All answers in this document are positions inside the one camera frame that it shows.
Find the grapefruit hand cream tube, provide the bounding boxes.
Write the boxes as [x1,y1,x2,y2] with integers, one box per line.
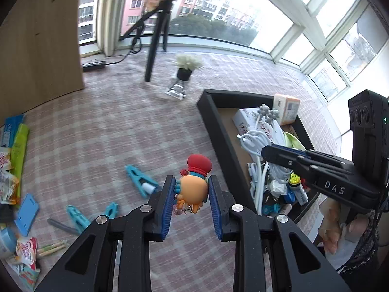
[7,263,41,291]

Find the white tissue box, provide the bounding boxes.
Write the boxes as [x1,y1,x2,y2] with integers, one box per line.
[232,108,286,146]

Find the wooden chopsticks pair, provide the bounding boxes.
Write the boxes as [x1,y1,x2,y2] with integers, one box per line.
[37,241,67,258]

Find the grey metal rod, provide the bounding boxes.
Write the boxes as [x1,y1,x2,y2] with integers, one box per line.
[47,218,79,235]

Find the blue phone stand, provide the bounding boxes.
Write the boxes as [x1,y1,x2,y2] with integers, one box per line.
[15,193,40,237]

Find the orange white tissue pack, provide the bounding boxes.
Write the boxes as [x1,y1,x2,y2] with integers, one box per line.
[272,94,301,126]

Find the green packet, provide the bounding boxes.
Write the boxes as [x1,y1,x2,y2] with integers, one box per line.
[10,123,30,208]

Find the small flower vase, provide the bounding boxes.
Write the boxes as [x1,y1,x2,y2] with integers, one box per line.
[166,53,203,100]

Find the black tray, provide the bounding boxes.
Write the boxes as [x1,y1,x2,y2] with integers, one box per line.
[196,88,320,224]

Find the teal clothespin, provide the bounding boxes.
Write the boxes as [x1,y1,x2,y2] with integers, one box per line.
[125,165,160,198]

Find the white artificial berry stem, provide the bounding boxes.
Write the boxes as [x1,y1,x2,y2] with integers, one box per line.
[256,104,280,125]

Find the orange red toy figure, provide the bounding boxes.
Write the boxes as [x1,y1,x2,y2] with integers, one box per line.
[174,154,212,214]

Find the pink plaid tablecloth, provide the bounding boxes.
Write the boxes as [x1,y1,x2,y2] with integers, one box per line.
[21,52,337,246]

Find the black tripod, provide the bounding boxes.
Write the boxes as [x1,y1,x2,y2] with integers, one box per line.
[119,0,173,82]

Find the white bottle blue cap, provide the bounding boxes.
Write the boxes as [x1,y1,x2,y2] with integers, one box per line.
[0,228,17,259]

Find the white cable bundle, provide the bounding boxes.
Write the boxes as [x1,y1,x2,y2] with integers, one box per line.
[239,128,293,216]

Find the wooden cabinet panel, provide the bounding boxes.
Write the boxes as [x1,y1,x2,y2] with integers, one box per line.
[1,0,84,120]

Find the small blue dropper bottle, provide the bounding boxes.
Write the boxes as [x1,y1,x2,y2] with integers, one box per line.
[288,173,309,206]

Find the coffee mate sachet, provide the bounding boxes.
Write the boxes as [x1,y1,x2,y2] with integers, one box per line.
[16,237,38,270]

